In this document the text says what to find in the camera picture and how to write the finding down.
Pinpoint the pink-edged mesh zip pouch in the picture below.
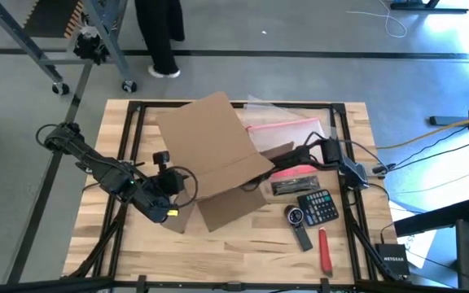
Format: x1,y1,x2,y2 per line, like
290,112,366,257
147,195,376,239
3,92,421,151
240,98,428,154
244,116,329,181

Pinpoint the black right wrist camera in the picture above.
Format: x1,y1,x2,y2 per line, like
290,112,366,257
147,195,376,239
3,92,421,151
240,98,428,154
322,137,344,164

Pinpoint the white bubble wrap sheet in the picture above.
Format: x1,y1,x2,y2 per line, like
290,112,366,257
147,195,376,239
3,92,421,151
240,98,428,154
242,95,300,127

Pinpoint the red box cutter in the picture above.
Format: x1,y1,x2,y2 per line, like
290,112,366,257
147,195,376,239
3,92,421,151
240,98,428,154
318,226,334,278

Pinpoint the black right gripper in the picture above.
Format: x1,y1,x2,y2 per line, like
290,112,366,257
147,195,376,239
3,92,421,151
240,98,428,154
270,142,326,174

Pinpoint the black network switch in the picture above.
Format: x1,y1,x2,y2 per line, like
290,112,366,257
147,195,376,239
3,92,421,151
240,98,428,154
375,243,410,277

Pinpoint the grey metal wheeled cart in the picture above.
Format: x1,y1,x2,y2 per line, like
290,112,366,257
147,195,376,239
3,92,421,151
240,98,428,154
0,0,138,95

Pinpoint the brown cardboard box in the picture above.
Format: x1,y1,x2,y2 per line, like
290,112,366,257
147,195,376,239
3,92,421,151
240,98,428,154
155,91,296,235

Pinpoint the black stand base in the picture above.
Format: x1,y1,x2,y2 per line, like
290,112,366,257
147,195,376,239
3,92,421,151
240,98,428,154
389,0,469,15

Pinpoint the black pen pack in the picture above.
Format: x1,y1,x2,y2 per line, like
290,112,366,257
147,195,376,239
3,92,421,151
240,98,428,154
270,175,322,197

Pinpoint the black aluminium table frame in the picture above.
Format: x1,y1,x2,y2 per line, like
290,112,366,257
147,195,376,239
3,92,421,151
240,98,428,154
59,100,406,293

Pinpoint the white paper sheet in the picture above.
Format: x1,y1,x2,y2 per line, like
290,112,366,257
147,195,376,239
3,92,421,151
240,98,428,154
388,201,437,269

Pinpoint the black desk calculator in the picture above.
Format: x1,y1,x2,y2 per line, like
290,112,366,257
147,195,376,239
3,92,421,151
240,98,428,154
296,189,340,228

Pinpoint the black tangled bundle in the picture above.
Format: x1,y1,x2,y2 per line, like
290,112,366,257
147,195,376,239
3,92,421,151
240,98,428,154
73,24,109,66

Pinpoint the grey floor bar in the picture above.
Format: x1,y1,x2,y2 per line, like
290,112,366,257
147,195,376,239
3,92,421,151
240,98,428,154
428,116,469,126

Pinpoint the person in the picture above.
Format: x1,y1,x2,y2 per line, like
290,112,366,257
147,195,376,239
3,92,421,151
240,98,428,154
134,0,186,79

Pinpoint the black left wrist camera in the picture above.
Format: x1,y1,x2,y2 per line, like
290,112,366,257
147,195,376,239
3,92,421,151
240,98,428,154
151,150,172,167

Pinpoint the black desk leg bar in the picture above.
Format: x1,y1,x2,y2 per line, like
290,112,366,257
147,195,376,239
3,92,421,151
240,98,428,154
392,198,469,238

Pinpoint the white floor cable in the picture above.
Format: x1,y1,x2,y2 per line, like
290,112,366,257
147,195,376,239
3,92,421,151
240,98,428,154
346,0,407,39

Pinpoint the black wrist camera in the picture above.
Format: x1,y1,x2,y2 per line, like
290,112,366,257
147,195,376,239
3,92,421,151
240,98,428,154
322,137,344,164
151,150,172,167

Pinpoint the yellow cable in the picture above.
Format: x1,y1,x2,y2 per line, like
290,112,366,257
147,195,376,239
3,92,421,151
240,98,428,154
376,115,469,151

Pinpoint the black ribbed foam block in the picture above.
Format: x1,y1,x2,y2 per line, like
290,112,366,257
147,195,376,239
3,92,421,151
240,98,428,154
22,0,85,39

